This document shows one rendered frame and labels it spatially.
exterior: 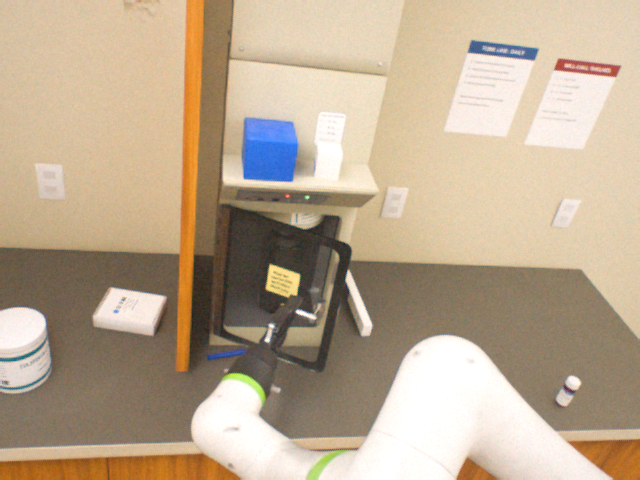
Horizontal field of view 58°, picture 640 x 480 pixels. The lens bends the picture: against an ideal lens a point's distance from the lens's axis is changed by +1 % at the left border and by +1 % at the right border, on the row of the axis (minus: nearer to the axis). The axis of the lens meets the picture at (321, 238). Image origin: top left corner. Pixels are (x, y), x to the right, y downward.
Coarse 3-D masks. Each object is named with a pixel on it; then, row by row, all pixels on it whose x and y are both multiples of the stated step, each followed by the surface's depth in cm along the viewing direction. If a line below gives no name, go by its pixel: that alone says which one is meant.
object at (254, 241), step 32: (256, 224) 127; (288, 224) 125; (256, 256) 131; (288, 256) 128; (320, 256) 126; (224, 288) 140; (256, 288) 136; (320, 288) 130; (224, 320) 145; (256, 320) 142; (320, 320) 135; (288, 352) 144; (320, 352) 140
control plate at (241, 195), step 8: (240, 192) 118; (248, 192) 118; (256, 192) 118; (264, 192) 118; (272, 192) 118; (240, 200) 124; (248, 200) 124; (256, 200) 125; (264, 200) 124; (280, 200) 125; (296, 200) 124; (304, 200) 124; (312, 200) 124; (320, 200) 124
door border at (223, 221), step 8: (224, 208) 127; (224, 216) 128; (224, 224) 129; (224, 232) 131; (224, 240) 132; (224, 248) 133; (216, 256) 135; (224, 256) 134; (224, 264) 136; (216, 272) 137; (224, 272) 137; (216, 288) 140; (216, 296) 142; (216, 304) 143; (216, 312) 145; (216, 320) 146; (216, 328) 148
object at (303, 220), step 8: (272, 216) 137; (280, 216) 136; (288, 216) 136; (296, 216) 136; (304, 216) 137; (312, 216) 138; (320, 216) 141; (296, 224) 137; (304, 224) 137; (312, 224) 139
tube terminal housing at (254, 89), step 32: (256, 64) 111; (288, 64) 113; (256, 96) 115; (288, 96) 116; (320, 96) 117; (352, 96) 118; (224, 128) 118; (352, 128) 122; (352, 160) 127; (352, 224) 137
